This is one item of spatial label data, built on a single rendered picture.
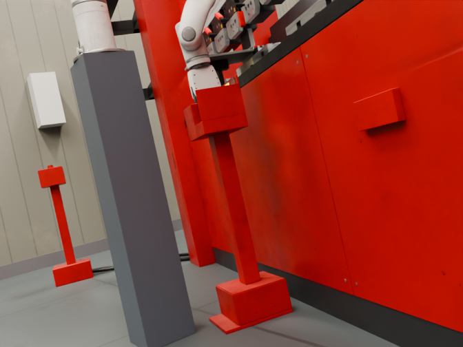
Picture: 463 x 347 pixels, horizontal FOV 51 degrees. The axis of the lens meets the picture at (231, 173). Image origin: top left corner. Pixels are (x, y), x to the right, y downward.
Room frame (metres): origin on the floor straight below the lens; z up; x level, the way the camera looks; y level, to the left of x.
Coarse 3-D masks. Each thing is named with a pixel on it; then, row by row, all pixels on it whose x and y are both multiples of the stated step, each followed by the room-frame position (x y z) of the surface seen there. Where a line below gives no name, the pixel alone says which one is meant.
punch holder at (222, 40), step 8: (224, 16) 2.23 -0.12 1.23; (216, 24) 2.30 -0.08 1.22; (224, 24) 2.23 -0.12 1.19; (216, 32) 2.33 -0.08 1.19; (224, 32) 2.23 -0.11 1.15; (216, 40) 2.34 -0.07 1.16; (224, 40) 2.24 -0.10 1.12; (232, 40) 2.24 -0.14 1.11; (216, 48) 2.37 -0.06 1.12; (224, 48) 2.29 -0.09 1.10; (232, 48) 2.33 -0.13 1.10
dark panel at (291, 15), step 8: (304, 0) 2.55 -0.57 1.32; (312, 0) 2.48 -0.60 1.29; (296, 8) 2.64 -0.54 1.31; (304, 8) 2.57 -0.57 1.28; (288, 16) 2.75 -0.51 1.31; (296, 16) 2.66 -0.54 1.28; (280, 24) 2.86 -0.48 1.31; (288, 24) 2.77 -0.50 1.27; (272, 32) 2.99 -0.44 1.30; (280, 32) 2.88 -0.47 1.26; (280, 40) 2.90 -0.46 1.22
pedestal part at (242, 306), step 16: (224, 288) 1.69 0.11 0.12; (240, 288) 1.64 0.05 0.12; (256, 288) 1.62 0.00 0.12; (272, 288) 1.63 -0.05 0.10; (224, 304) 1.71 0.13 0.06; (240, 304) 1.59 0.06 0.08; (256, 304) 1.61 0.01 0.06; (272, 304) 1.63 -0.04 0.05; (288, 304) 1.65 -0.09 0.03; (224, 320) 1.69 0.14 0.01; (240, 320) 1.59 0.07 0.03; (256, 320) 1.61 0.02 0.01
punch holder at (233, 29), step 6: (228, 0) 2.10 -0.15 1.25; (234, 0) 2.04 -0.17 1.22; (228, 6) 2.11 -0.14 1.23; (228, 12) 2.13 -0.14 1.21; (234, 12) 2.06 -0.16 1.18; (228, 18) 2.14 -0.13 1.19; (234, 18) 2.06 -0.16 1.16; (228, 24) 2.15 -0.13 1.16; (234, 24) 2.08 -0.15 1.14; (246, 24) 2.05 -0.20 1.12; (252, 24) 2.06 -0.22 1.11; (228, 30) 2.16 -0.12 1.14; (234, 30) 2.09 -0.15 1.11; (240, 30) 2.06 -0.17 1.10; (252, 30) 2.09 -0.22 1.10; (234, 36) 2.13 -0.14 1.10
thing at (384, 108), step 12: (372, 96) 1.06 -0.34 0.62; (384, 96) 1.02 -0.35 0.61; (396, 96) 1.00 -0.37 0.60; (360, 108) 1.11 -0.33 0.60; (372, 108) 1.07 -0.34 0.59; (384, 108) 1.03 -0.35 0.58; (396, 108) 1.00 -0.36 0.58; (360, 120) 1.13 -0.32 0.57; (372, 120) 1.08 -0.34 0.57; (384, 120) 1.04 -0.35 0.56; (396, 120) 1.00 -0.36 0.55
